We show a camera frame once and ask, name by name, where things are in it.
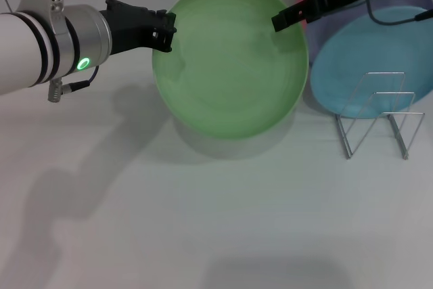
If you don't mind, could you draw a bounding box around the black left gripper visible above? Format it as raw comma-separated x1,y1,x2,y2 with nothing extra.
99,0,178,57

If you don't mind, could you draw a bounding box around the silver wire plate rack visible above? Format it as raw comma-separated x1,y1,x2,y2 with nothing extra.
334,71,426,160

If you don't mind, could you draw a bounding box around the purple round plate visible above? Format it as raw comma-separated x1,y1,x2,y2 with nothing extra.
304,0,433,66

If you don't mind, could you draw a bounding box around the blue round plate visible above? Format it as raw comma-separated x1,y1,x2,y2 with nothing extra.
310,6,433,120

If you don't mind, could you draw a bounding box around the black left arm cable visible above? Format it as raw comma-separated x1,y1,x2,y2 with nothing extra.
47,64,100,104

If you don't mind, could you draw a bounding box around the green round plate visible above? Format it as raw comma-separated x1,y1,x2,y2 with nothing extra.
151,0,310,139

